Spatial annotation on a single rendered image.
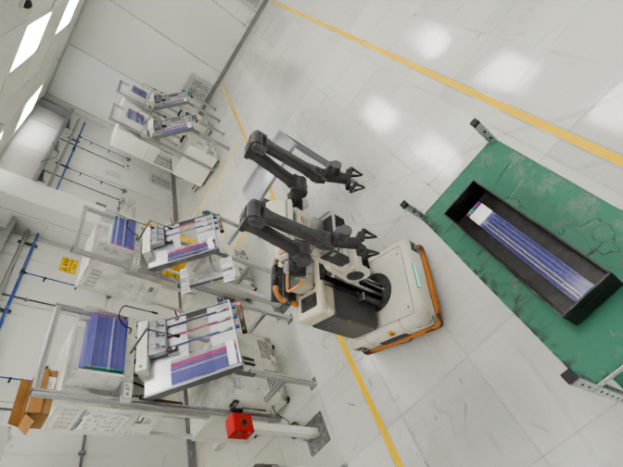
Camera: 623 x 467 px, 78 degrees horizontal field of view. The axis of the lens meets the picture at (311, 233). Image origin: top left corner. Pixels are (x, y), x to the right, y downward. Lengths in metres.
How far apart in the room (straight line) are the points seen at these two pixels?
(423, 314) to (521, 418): 0.71
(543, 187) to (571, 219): 0.16
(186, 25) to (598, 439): 9.55
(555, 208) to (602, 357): 0.49
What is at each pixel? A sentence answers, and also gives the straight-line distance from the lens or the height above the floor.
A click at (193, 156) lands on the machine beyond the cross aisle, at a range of 7.44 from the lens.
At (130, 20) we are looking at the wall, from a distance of 10.00.
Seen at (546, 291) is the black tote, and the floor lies 0.96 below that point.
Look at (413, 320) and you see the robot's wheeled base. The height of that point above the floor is 0.27.
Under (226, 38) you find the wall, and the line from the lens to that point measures 10.09.
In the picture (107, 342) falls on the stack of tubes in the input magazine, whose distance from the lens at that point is 3.32.
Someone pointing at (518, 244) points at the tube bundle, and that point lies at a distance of 1.50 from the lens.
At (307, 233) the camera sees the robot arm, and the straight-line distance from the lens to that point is 1.69.
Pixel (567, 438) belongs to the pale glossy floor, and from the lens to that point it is 2.40.
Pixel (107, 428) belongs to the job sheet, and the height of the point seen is 1.32.
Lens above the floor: 2.27
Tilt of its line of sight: 34 degrees down
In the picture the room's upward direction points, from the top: 65 degrees counter-clockwise
